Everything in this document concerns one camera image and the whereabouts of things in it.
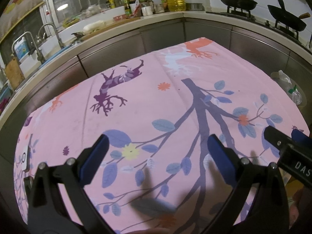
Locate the steel pot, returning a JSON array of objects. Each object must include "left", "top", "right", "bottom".
[{"left": 186, "top": 3, "right": 205, "bottom": 11}]

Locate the white mug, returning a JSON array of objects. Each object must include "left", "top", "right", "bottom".
[{"left": 141, "top": 6, "right": 153, "bottom": 16}]

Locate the dark sauce bottle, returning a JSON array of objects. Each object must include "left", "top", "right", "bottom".
[{"left": 123, "top": 0, "right": 132, "bottom": 16}]

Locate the blue white detergent jug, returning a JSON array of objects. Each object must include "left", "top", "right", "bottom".
[{"left": 14, "top": 37, "right": 29, "bottom": 63}]

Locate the white radish on counter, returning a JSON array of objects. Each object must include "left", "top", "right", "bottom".
[{"left": 82, "top": 20, "right": 106, "bottom": 34}]

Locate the trash bag with bottles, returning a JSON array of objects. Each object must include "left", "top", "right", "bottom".
[{"left": 270, "top": 70, "right": 307, "bottom": 108}]

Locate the wooden cutting board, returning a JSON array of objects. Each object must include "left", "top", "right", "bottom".
[{"left": 5, "top": 57, "right": 25, "bottom": 90}]

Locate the black frying pan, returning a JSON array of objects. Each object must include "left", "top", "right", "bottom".
[{"left": 268, "top": 0, "right": 311, "bottom": 32}]

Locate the white plastic jug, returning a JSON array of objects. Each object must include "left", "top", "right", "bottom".
[{"left": 151, "top": 0, "right": 164, "bottom": 14}]

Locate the pink floral tablecloth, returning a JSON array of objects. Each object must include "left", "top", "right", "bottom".
[{"left": 14, "top": 37, "right": 309, "bottom": 233}]

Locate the chrome sink faucet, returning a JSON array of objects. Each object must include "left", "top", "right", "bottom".
[{"left": 38, "top": 23, "right": 66, "bottom": 49}]

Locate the white card on cloth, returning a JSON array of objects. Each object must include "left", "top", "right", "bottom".
[{"left": 21, "top": 146, "right": 31, "bottom": 172}]

